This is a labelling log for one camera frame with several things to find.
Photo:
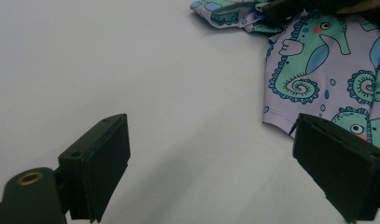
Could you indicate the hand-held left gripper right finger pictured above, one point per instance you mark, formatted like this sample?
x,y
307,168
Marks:
x,y
340,168

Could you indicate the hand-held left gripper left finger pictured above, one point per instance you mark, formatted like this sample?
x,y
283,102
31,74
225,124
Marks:
x,y
97,161

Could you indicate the purple seahorse print swimsuit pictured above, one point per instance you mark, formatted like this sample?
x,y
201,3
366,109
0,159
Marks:
x,y
321,77

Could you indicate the white board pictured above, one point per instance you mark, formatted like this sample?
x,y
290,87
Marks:
x,y
85,62

